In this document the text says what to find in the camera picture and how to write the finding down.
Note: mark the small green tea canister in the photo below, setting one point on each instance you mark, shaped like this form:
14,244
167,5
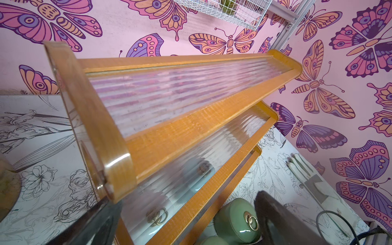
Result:
237,223

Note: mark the blue canister bottom shelf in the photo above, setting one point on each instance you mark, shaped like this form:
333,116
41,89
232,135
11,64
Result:
197,172

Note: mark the wooden three-tier shelf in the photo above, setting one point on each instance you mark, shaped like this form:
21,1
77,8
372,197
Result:
138,121

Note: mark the white canister bottom shelf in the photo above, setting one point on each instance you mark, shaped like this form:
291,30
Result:
144,214

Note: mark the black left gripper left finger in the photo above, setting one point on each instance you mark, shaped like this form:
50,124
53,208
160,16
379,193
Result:
96,227

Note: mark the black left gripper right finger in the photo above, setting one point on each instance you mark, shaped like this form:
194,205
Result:
279,226

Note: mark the white wire basket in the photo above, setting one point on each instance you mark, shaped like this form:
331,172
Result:
246,13

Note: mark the white grey work glove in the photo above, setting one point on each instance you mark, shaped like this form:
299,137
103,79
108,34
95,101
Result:
311,179

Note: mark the clear vase with plants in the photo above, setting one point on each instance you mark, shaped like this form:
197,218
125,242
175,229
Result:
10,187

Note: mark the small plant in basket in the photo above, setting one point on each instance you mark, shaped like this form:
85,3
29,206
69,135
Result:
228,7

